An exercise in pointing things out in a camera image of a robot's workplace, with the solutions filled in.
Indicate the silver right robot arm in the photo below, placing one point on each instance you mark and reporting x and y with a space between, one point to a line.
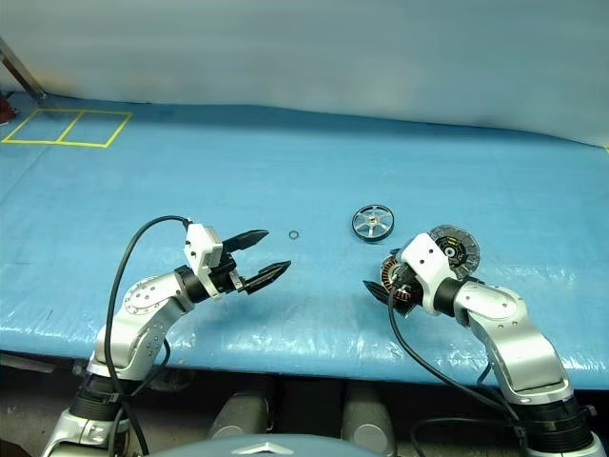
499 309

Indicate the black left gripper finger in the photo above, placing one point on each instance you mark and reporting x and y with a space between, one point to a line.
247 239
266 277

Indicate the copper coil motor stator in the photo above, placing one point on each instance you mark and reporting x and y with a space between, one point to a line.
391 276

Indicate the red object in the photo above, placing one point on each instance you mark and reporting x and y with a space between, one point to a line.
5 112

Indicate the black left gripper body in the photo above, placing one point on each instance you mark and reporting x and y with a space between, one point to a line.
223 281

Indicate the grey rounded shape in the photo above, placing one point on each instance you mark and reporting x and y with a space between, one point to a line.
238 419
368 419

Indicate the blue-grey robot torso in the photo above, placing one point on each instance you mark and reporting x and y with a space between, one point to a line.
257 447

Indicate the slanted metal bar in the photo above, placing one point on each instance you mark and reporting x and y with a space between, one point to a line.
21 69

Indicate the yellow tape rectangle outline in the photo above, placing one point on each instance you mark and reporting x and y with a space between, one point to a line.
76 111

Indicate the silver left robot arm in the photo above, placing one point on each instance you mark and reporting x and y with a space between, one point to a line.
147 295

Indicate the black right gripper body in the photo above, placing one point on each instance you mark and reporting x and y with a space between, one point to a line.
415 295

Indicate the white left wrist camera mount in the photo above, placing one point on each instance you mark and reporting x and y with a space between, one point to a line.
200 238

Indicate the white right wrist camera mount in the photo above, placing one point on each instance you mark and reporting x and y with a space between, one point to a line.
428 257

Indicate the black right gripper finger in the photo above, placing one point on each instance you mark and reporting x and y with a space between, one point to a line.
378 292
396 250

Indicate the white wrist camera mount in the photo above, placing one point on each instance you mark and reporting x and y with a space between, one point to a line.
200 238
428 257

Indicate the blue plastic table cover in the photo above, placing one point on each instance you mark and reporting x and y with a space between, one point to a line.
304 166

